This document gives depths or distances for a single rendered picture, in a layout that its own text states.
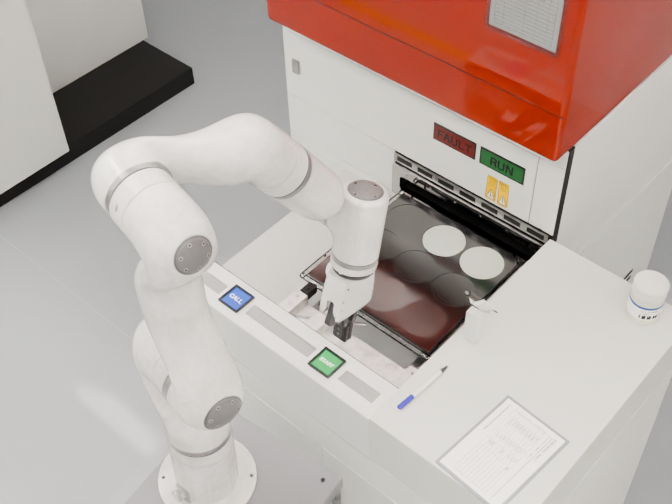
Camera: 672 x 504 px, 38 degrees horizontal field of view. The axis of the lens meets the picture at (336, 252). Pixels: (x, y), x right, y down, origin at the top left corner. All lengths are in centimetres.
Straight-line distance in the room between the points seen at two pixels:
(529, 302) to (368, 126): 63
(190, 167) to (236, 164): 7
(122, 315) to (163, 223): 213
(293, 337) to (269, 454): 24
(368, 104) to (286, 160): 100
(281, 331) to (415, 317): 30
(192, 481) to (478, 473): 52
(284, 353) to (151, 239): 77
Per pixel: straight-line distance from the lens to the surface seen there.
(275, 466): 197
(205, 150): 134
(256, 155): 135
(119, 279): 351
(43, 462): 313
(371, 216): 162
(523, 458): 187
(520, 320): 207
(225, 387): 158
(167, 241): 128
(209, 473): 183
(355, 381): 196
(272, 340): 202
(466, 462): 185
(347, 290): 172
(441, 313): 214
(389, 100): 232
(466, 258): 226
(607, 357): 204
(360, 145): 248
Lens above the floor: 255
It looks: 47 degrees down
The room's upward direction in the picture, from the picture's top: 2 degrees counter-clockwise
